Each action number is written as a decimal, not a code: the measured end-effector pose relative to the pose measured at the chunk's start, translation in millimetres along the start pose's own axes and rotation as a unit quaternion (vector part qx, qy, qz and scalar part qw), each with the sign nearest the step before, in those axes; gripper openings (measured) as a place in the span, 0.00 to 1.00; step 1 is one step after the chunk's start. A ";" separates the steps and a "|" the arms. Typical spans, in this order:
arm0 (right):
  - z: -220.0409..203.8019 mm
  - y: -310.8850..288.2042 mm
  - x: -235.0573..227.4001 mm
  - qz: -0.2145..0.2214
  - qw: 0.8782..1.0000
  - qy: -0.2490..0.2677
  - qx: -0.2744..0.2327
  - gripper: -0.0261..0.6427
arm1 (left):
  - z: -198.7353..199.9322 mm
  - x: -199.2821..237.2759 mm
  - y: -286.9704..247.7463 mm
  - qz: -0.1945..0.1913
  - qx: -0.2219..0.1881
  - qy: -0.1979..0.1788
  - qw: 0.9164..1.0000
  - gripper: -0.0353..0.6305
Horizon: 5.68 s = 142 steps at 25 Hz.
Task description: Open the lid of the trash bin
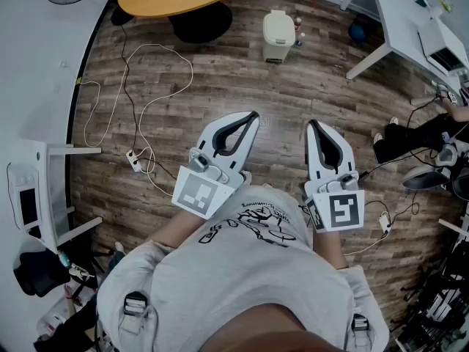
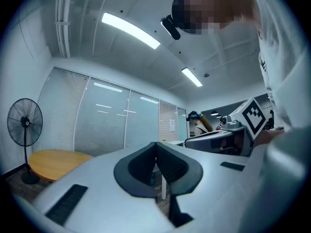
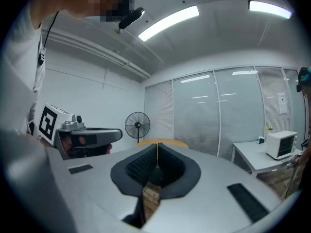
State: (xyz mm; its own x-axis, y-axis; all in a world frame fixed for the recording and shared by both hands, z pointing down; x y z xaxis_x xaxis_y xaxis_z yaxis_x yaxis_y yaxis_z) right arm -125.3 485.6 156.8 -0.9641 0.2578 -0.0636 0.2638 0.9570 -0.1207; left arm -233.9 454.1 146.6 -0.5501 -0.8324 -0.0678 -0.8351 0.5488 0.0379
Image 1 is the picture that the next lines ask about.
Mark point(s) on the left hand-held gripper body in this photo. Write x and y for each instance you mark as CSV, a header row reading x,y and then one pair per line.
x,y
199,193

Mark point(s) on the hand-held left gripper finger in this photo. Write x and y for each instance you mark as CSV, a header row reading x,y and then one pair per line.
x,y
247,143
209,130

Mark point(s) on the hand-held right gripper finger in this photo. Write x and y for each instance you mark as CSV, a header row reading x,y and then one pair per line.
x,y
314,156
346,152

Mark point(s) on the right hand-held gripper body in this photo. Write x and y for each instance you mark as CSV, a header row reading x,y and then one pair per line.
x,y
342,211

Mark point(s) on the cream trash bin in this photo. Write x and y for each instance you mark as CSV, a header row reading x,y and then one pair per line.
x,y
278,29

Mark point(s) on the person's left forearm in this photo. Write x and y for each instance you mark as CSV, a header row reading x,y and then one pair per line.
x,y
176,229

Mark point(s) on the person's right forearm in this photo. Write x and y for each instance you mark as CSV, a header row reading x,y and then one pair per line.
x,y
328,248

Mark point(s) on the white charger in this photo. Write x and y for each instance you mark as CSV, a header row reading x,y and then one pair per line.
x,y
384,223

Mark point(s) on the white power strip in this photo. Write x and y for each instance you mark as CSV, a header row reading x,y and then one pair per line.
x,y
133,160

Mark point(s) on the grey printed t-shirt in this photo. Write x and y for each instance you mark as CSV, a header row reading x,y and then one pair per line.
x,y
238,270

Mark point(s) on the black round table base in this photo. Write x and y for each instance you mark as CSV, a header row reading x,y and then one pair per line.
x,y
205,24

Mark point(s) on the small bottle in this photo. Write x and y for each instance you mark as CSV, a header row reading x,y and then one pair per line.
x,y
300,39
297,24

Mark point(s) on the blue ball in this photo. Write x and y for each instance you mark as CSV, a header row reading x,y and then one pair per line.
x,y
357,33

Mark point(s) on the black metal rack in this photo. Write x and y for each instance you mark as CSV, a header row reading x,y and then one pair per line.
x,y
439,306

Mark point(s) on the white box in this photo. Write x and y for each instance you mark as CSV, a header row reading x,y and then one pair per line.
x,y
439,46

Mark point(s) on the small white table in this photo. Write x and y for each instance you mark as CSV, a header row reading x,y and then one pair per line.
x,y
55,182

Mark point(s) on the white desk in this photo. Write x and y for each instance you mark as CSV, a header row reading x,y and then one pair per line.
x,y
399,17

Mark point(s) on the white device with dark screen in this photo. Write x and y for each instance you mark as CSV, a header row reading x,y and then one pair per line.
x,y
27,207

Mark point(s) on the black office chair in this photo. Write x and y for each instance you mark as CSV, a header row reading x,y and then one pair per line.
x,y
40,273

